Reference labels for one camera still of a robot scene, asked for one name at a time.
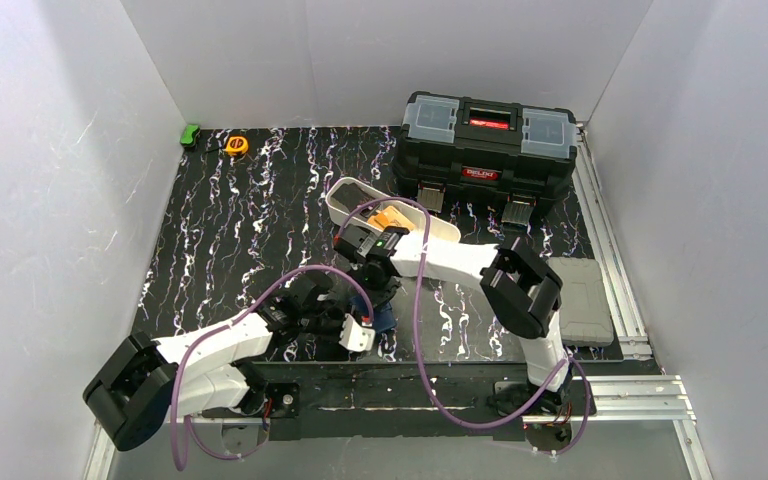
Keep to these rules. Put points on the aluminium frame rail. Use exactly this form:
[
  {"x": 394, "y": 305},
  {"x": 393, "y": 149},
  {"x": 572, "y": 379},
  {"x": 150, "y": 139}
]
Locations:
[{"x": 420, "y": 398}]

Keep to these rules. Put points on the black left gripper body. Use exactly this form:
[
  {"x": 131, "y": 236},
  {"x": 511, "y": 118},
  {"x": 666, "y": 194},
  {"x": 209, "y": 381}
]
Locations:
[{"x": 334, "y": 318}]

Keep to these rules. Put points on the white oblong plastic tray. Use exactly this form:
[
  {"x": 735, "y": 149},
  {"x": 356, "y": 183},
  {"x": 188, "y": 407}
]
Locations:
[{"x": 338, "y": 216}]

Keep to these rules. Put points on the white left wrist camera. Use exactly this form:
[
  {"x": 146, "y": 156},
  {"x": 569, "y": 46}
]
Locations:
[{"x": 355, "y": 337}]

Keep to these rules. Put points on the orange card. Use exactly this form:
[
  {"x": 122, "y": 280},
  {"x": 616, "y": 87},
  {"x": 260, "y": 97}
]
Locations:
[{"x": 390, "y": 216}]

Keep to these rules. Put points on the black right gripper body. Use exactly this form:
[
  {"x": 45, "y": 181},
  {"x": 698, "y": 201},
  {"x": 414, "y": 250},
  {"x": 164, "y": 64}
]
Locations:
[{"x": 379, "y": 283}]

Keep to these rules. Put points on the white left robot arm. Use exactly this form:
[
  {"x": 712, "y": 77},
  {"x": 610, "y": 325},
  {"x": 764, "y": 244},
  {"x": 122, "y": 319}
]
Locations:
[{"x": 148, "y": 382}]

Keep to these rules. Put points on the black card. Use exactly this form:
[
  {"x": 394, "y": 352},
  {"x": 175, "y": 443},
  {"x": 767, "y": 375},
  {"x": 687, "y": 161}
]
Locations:
[{"x": 350, "y": 195}]

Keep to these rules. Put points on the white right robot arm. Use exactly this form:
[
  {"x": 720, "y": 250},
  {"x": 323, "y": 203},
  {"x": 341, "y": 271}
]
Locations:
[{"x": 523, "y": 292}]

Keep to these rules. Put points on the grey pad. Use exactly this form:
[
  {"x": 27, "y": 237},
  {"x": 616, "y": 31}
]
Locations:
[{"x": 585, "y": 316}]

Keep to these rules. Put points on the black plastic toolbox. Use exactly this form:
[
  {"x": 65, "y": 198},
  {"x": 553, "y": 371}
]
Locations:
[{"x": 514, "y": 157}]

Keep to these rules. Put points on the green small object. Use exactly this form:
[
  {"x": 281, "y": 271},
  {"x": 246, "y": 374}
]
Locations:
[{"x": 189, "y": 135}]

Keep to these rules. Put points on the yellow tape measure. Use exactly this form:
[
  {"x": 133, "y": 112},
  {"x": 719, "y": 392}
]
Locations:
[{"x": 237, "y": 145}]

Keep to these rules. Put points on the blue leather card holder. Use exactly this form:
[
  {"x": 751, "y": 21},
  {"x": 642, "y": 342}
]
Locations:
[{"x": 384, "y": 319}]

